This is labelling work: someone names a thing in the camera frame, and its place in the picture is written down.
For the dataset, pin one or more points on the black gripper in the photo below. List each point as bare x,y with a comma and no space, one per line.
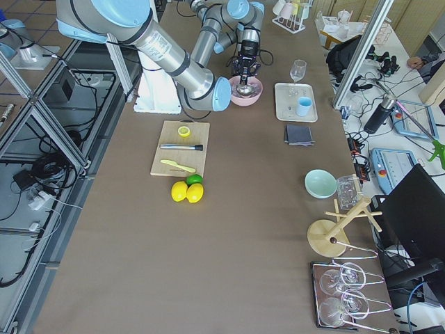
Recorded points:
248,49

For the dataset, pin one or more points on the metal ice scoop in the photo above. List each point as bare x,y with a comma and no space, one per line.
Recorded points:
243,88

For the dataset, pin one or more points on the pink bowl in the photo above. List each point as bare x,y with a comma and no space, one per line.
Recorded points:
242,100

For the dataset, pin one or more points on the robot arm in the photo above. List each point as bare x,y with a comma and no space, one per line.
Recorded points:
132,23
235,23

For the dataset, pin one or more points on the pink upturned plastic cup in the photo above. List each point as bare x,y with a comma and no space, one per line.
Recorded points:
283,9

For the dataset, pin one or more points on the light blue plastic cup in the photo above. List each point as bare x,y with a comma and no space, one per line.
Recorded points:
304,105

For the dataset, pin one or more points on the wooden cup tree stand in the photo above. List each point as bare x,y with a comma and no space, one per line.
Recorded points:
328,238

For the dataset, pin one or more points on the cream tray with rabbit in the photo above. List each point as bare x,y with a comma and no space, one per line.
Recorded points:
286,102

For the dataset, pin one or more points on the clear wine glass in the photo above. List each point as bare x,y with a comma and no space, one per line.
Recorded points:
297,73

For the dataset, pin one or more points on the folded grey cloth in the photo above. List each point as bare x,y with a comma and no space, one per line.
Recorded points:
298,135

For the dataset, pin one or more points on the halved lemon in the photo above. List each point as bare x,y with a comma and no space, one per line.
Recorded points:
184,131

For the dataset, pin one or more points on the steel muddler black tip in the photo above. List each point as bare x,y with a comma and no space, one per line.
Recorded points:
169,146

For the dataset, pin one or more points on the bamboo cutting board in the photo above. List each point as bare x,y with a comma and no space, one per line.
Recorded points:
195,159

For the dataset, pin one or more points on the yellow plastic knife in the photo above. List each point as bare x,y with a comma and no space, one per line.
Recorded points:
179,166

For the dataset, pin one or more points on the green lime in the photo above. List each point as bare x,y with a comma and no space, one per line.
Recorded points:
194,179

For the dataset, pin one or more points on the upper whole lemon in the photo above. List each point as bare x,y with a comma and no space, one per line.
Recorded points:
195,192

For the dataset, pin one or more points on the whole lemon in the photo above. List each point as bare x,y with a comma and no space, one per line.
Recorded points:
178,191
195,192

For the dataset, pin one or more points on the pale green bowl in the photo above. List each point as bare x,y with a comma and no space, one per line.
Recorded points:
320,184

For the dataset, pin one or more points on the lower whole lemon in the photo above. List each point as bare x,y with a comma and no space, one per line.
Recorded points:
178,191

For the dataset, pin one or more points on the black thermos bottle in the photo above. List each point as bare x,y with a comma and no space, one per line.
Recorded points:
381,113

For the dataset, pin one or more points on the clear glass on stand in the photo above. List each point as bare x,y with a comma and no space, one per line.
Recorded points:
347,193

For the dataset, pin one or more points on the blue teach pendant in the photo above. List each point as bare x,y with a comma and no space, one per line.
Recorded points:
391,166

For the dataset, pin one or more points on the black office chair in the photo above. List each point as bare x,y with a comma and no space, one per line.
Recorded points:
413,215

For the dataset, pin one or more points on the hanging wine glass far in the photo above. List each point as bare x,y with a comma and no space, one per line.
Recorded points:
342,277

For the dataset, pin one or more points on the hanging wine glass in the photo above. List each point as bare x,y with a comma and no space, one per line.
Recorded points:
350,308
342,277

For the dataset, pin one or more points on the hanging wine glass near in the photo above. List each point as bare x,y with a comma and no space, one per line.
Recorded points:
350,308

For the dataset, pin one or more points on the white wire cup rack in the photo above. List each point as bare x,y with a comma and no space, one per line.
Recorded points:
292,25

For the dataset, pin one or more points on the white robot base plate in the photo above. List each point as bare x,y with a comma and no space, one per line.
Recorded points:
157,92

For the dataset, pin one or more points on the aluminium frame post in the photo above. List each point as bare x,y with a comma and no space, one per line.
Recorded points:
372,28

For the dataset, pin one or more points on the black frame glass rack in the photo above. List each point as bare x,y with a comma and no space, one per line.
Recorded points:
317,269

